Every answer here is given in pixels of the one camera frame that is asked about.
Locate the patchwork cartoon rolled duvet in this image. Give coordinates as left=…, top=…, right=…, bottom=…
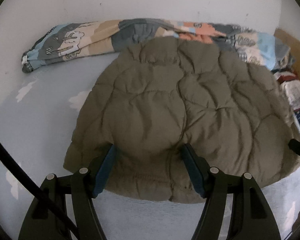
left=21, top=18, right=294, bottom=73

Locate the wooden headboard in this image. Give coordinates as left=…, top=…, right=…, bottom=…
left=274, top=28, right=300, bottom=79

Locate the olive green puffer jacket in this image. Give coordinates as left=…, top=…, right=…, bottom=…
left=64, top=37, right=300, bottom=203

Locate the black strap cable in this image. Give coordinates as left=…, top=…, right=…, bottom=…
left=0, top=129, right=79, bottom=240

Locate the light blue cloud bedsheet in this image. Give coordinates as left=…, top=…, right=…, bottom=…
left=0, top=54, right=300, bottom=239

